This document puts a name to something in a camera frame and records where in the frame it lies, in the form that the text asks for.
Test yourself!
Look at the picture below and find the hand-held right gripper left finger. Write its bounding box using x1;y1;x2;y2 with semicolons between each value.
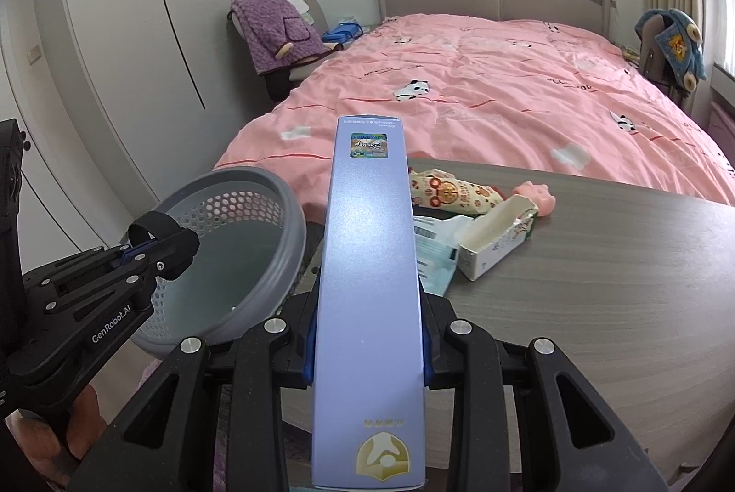
69;271;319;492

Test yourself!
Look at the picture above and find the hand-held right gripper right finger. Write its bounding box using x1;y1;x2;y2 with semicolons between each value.
422;284;670;492

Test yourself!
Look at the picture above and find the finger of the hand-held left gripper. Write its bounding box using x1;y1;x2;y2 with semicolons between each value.
126;210;174;247
136;229;201;282

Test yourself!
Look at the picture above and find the grey perforated basket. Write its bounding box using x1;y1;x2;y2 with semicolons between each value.
129;167;308;355

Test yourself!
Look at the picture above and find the long light purple box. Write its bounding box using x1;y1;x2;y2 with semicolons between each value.
310;116;429;490

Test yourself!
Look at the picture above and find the white teal sachet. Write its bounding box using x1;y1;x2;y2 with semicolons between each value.
413;215;477;298

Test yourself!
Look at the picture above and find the green white small carton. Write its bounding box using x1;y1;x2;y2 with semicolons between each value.
456;196;541;282

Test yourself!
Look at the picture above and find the cartoon print snack packet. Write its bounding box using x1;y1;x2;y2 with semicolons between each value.
409;169;506;217

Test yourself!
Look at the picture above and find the pink paw toy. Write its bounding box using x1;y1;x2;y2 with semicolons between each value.
511;182;555;217

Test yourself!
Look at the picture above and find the person's left hand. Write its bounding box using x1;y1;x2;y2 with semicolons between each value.
5;385;110;492

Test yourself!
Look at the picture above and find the white wardrobe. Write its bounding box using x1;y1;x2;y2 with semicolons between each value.
0;0;308;200

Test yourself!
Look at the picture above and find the purple fleece garment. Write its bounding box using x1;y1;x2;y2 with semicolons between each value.
230;0;325;76

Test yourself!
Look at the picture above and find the blue bag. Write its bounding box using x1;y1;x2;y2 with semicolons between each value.
322;24;364;46

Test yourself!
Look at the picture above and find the grey chair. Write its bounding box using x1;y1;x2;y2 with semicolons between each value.
226;0;345;102

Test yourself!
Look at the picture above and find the pink printed duvet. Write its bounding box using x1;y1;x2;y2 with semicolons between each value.
212;12;735;209

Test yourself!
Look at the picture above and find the dark chair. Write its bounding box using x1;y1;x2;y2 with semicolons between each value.
637;18;698;114

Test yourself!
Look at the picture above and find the blue cartoon garment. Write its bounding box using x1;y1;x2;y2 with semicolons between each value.
634;8;708;94

